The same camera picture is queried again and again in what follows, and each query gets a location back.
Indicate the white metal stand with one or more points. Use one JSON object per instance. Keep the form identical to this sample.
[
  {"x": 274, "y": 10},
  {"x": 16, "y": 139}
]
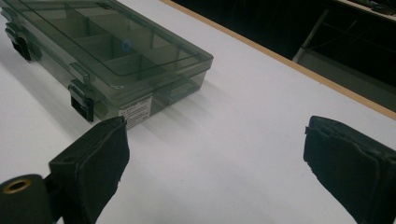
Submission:
[{"x": 339, "y": 73}]

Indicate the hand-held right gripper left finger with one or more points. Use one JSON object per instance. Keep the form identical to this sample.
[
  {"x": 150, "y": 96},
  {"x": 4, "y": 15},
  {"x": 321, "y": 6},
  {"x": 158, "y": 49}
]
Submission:
[{"x": 93, "y": 165}]

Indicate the transparent grey compartment box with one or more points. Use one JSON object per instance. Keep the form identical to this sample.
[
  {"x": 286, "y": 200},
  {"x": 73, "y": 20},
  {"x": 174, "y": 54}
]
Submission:
[{"x": 124, "y": 62}]

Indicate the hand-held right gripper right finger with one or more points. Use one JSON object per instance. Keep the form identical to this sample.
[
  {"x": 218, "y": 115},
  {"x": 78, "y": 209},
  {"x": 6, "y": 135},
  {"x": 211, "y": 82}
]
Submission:
[{"x": 348, "y": 161}]

